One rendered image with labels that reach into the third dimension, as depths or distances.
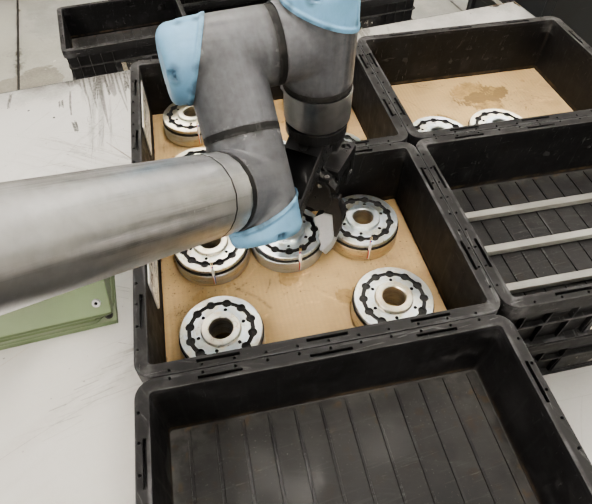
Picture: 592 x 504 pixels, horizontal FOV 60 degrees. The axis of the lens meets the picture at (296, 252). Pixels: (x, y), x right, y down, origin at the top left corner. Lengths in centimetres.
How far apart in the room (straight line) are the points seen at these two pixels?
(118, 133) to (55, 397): 61
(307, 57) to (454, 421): 43
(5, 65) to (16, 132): 181
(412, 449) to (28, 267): 45
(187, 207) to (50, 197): 10
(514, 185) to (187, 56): 60
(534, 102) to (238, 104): 74
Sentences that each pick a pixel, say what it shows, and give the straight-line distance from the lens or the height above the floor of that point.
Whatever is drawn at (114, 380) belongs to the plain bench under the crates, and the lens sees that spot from 83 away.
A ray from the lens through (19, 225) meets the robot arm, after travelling 32.
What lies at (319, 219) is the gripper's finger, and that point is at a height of 92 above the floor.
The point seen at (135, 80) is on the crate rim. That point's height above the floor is 93.
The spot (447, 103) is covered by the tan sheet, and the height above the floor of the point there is 83.
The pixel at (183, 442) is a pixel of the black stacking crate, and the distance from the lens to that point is 62.
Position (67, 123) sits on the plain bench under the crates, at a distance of 129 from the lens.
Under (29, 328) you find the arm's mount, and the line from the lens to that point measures 87.
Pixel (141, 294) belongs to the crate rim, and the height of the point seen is 93.
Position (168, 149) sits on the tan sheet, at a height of 83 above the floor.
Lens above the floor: 141
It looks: 51 degrees down
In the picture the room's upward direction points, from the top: straight up
